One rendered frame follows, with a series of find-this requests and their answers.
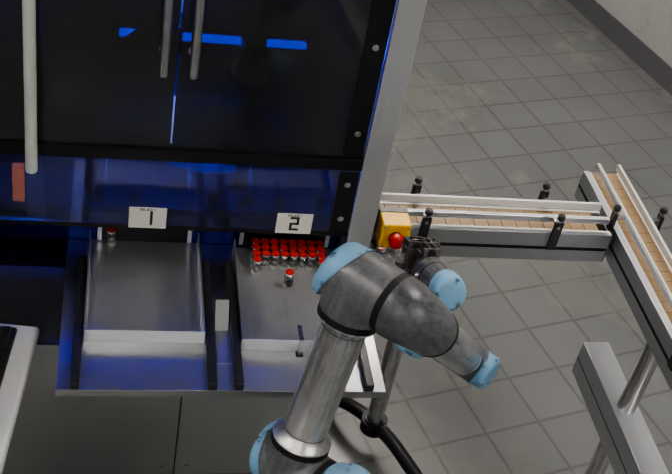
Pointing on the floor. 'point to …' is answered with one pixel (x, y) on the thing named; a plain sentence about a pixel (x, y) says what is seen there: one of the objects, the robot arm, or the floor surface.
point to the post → (389, 102)
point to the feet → (381, 434)
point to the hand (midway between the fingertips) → (405, 256)
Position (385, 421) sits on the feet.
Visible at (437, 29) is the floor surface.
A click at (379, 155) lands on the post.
